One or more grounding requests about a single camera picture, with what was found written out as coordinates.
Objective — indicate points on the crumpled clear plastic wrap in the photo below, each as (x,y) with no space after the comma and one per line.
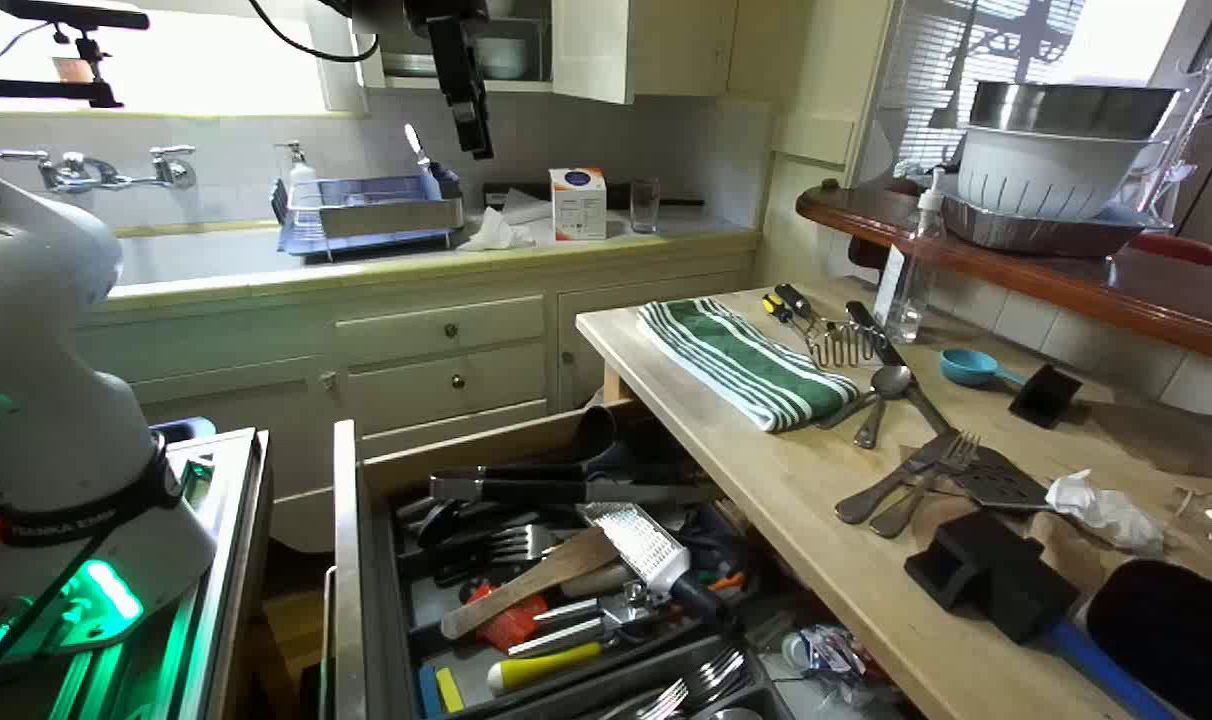
(826,650)

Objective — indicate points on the green white striped towel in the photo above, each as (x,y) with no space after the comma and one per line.
(751,365)

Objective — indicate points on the white bristle paint brush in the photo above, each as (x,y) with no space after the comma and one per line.
(646,544)

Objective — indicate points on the blue flat board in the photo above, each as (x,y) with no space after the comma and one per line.
(1099,665)

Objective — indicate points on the crumpled white tissue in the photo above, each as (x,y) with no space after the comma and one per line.
(1099,514)

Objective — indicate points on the steel cooking pot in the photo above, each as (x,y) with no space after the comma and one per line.
(1070,105)

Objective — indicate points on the silver metal tongs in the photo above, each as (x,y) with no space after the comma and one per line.
(698,683)

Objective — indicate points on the white plastic colander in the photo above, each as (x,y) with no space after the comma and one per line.
(1048,172)

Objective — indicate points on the black camera tripod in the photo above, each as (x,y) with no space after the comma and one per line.
(44,89)

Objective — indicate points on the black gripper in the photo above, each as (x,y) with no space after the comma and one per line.
(454,67)

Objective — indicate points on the black slotted turner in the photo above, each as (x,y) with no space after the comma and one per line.
(509,544)

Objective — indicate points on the dark wooden bar shelf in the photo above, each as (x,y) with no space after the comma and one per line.
(1031,283)

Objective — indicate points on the metal baking pan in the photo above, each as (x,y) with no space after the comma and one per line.
(1031,238)

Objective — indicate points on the clear dish soap bottle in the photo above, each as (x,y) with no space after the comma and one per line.
(306,202)

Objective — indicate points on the open utensil drawer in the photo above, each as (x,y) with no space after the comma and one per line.
(350,573)

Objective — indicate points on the blue measuring scoop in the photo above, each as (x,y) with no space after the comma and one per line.
(964,365)

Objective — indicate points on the clear drinking glass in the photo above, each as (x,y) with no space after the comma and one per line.
(646,208)

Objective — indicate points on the cream kitchen counter cabinet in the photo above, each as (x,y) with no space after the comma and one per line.
(430,333)

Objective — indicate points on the wooden spatula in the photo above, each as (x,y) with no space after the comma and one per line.
(524,587)

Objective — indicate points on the white dish brush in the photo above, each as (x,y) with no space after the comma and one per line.
(420,163)

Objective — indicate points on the yellow black screwdriver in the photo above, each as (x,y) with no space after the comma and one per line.
(774,304)

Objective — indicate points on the small clear glass bottle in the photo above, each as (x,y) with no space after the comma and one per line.
(915,322)

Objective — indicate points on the red dish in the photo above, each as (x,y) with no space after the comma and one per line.
(1176,248)

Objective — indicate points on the white crumpled cloth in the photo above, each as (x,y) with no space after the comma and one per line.
(497,235)

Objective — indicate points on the black ladle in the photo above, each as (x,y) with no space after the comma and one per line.
(619,445)

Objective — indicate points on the small black block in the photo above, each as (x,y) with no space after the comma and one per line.
(1044,399)

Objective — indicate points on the black plastic holder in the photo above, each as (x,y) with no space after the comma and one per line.
(988,573)

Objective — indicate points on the red utensil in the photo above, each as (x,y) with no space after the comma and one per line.
(509,622)

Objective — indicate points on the wooden work table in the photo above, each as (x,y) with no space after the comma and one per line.
(791,504)

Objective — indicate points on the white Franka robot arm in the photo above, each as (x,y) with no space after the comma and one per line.
(44,375)

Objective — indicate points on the silver metal spoon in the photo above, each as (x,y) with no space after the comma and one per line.
(871,425)
(889,383)

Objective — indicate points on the metal robot mounting stand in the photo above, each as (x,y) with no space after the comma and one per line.
(225,533)

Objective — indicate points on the white carton blue oval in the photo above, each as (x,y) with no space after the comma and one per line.
(578,204)

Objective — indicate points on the chrome wall faucet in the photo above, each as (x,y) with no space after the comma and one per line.
(167,164)

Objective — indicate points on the dark blue bowl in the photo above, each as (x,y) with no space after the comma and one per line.
(1166,641)

